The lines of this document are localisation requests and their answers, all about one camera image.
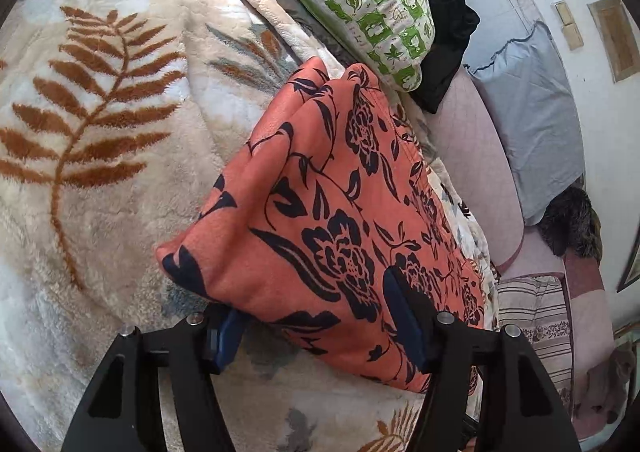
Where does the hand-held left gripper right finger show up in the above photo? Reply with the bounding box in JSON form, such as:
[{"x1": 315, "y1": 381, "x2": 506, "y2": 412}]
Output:
[{"x1": 382, "y1": 266, "x2": 583, "y2": 452}]

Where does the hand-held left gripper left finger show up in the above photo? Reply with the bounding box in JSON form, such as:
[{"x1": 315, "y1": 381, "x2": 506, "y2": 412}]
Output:
[{"x1": 60, "y1": 309, "x2": 248, "y2": 452}]

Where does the orange floral garment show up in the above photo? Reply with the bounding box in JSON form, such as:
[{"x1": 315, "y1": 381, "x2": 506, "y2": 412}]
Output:
[{"x1": 155, "y1": 56, "x2": 488, "y2": 394}]

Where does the striped floral cushion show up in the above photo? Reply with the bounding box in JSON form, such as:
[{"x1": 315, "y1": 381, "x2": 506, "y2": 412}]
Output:
[{"x1": 495, "y1": 274, "x2": 576, "y2": 408}]

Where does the leaf-print plush blanket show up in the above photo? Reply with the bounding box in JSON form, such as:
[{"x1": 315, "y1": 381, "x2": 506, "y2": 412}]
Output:
[{"x1": 0, "y1": 0, "x2": 501, "y2": 452}]

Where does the pink sofa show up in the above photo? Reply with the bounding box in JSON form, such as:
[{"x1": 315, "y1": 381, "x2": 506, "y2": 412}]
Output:
[{"x1": 430, "y1": 69, "x2": 618, "y2": 438}]

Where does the dark furry garment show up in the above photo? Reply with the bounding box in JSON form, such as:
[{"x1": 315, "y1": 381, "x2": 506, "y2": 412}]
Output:
[{"x1": 537, "y1": 187, "x2": 601, "y2": 257}]

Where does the brown plush cloth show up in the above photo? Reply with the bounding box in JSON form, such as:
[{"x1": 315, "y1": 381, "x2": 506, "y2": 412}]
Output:
[{"x1": 575, "y1": 347, "x2": 636, "y2": 425}]

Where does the grey pillow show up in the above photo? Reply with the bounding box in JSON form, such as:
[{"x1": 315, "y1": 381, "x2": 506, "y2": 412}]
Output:
[{"x1": 465, "y1": 22, "x2": 586, "y2": 225}]

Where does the black garment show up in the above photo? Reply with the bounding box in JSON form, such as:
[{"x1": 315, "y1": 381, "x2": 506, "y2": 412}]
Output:
[{"x1": 382, "y1": 0, "x2": 482, "y2": 115}]

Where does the framed wall painting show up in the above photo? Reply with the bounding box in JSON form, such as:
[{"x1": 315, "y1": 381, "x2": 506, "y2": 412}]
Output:
[{"x1": 616, "y1": 232, "x2": 640, "y2": 293}]

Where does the large beige wall switch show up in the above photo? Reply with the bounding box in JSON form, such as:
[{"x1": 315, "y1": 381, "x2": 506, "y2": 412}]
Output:
[{"x1": 561, "y1": 24, "x2": 583, "y2": 51}]

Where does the framed wall plaque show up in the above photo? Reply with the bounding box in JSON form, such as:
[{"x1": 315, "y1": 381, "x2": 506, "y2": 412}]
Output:
[{"x1": 587, "y1": 0, "x2": 638, "y2": 82}]

